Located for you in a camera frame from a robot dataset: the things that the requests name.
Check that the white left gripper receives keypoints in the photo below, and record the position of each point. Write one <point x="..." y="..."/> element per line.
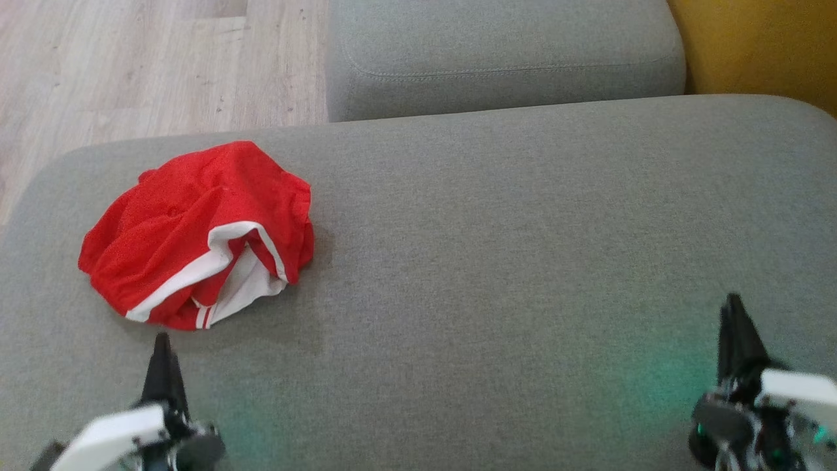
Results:
<point x="111" y="438"/>

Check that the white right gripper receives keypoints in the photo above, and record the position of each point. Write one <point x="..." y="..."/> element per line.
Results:
<point x="798" y="392"/>

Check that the red shorts with white trim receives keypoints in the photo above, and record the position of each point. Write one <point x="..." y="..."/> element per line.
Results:
<point x="176" y="196"/>

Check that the large grey sofa seat cushion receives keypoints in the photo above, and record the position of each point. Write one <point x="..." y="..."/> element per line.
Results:
<point x="490" y="261"/>

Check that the large yellow sofa backrest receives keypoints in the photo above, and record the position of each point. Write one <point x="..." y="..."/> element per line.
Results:
<point x="765" y="46"/>

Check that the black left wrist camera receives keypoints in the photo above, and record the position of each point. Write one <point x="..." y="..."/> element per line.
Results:
<point x="199" y="451"/>

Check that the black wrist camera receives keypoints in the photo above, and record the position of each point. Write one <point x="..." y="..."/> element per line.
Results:
<point x="719" y="425"/>
<point x="199" y="451"/>

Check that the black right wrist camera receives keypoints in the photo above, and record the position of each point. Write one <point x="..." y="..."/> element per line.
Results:
<point x="719" y="425"/>

